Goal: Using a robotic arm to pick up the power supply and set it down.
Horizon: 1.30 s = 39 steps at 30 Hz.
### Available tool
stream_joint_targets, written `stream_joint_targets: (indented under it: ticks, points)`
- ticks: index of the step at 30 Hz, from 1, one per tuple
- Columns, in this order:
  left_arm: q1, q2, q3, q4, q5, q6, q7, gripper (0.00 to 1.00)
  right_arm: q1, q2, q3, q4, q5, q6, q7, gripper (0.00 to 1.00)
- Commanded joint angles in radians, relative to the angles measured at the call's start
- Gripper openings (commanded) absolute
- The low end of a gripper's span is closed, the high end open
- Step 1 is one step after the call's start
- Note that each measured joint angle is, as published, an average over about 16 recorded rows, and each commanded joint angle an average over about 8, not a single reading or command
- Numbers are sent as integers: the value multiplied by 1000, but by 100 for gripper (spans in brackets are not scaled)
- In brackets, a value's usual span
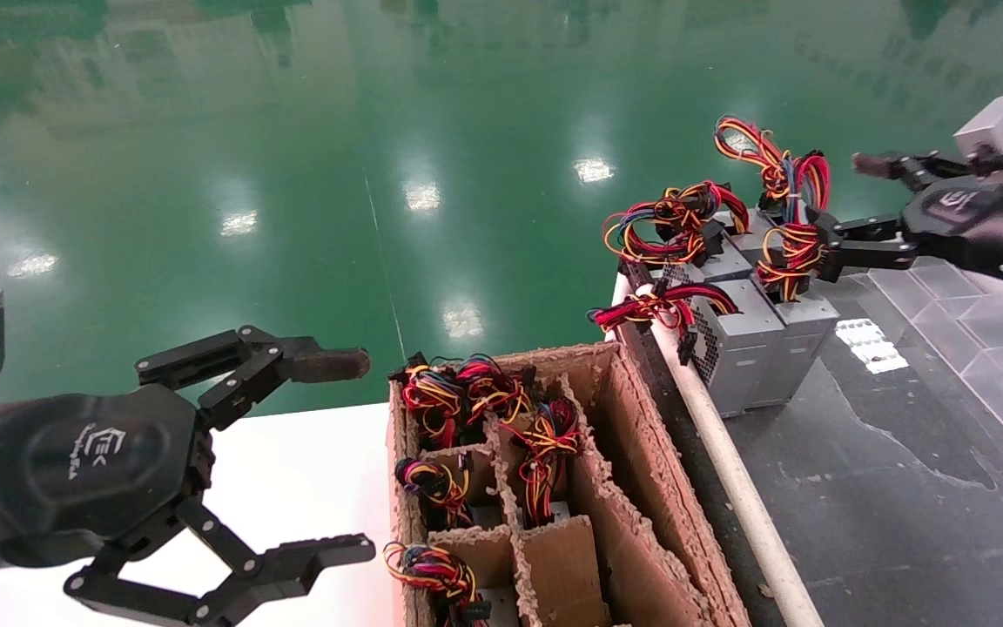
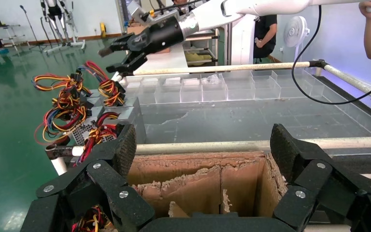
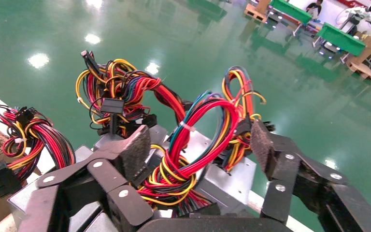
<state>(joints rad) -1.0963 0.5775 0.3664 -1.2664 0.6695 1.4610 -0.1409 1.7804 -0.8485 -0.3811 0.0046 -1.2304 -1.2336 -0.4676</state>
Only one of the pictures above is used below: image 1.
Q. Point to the clear acrylic divider tray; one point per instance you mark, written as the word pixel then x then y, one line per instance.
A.
pixel 989 366

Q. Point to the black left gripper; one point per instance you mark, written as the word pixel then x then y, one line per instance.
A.
pixel 75 461

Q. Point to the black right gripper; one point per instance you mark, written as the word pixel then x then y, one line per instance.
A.
pixel 959 209

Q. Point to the brown cardboard divider box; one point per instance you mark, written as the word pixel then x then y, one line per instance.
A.
pixel 641 488

